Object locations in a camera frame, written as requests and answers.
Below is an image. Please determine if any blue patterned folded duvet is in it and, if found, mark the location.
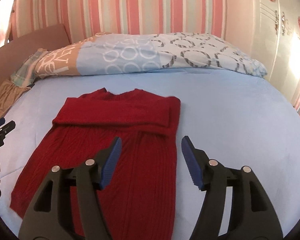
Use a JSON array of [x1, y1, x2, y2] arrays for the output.
[[34, 33, 267, 78]]

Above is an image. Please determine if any tan satin cloth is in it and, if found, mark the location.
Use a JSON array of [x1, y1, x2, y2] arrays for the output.
[[0, 79, 31, 118]]

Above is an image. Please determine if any pink brown headboard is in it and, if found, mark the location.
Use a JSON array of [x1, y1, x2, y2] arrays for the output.
[[0, 24, 70, 86]]

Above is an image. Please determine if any light blue bed sheet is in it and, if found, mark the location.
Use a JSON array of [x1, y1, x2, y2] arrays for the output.
[[0, 69, 300, 235]]

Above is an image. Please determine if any red knit sweater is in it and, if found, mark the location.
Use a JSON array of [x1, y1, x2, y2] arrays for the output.
[[9, 87, 182, 240]]

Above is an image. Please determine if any plaid pastel pillow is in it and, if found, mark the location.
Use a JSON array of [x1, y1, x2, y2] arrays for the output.
[[10, 48, 49, 88]]

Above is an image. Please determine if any white wardrobe with flowers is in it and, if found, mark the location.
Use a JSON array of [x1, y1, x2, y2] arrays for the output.
[[251, 0, 300, 108]]

